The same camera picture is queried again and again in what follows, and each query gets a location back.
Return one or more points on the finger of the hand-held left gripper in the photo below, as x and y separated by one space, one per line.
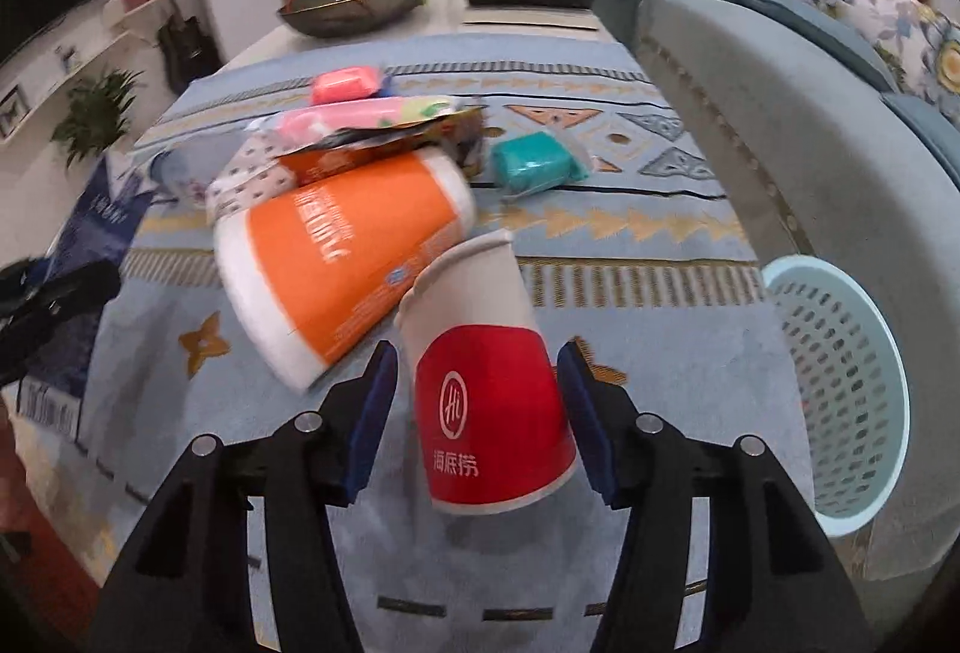
64 300

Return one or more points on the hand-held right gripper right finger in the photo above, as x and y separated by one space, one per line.
591 428

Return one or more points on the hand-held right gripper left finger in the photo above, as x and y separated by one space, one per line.
369 424

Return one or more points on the red paper cup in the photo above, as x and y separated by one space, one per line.
487 398

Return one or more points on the light blue plastic basket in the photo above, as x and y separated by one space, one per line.
840 383

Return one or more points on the pink tissue packet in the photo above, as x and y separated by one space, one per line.
345 85

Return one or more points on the blue plastic bag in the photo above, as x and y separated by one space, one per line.
97 214

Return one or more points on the blue patterned rug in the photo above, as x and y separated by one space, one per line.
660 338

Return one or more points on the large orange paper cup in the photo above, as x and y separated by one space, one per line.
337 263

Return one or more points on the green potted plant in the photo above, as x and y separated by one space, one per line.
94 113

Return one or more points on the white patterned packet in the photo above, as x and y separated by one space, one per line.
251 176

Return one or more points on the orange snack wrapper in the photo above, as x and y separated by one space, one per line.
334 164

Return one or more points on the teal tissue packet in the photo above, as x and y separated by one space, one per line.
532 161

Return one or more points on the black guitar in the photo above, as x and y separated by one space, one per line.
184 49

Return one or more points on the pink yellow snack bag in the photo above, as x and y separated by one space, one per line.
360 114

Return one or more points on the blue-grey sofa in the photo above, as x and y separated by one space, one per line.
787 120

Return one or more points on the dark round bowl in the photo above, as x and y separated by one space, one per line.
345 19

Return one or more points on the white coffee table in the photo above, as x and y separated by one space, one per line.
450 19

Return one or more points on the floral cushion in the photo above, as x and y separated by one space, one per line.
885 15

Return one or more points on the white wall shelf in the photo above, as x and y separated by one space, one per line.
97 41

